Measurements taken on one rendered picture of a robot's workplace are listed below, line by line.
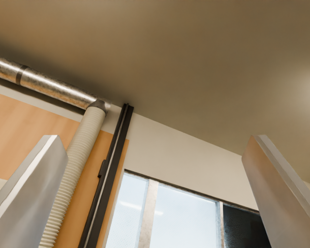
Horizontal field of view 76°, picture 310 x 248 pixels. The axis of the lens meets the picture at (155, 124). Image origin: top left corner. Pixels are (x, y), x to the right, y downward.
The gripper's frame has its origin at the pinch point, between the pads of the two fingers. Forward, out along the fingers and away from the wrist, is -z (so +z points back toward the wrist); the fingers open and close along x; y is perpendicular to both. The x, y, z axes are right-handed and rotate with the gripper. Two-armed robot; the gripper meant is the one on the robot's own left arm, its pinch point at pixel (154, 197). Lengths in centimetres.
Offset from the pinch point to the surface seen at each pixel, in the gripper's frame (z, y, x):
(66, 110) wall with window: -126, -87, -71
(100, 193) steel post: -67, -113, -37
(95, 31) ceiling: -129, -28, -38
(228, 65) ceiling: -120, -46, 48
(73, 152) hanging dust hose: -83, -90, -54
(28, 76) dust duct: -127, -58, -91
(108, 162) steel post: -90, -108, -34
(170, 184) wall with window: -94, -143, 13
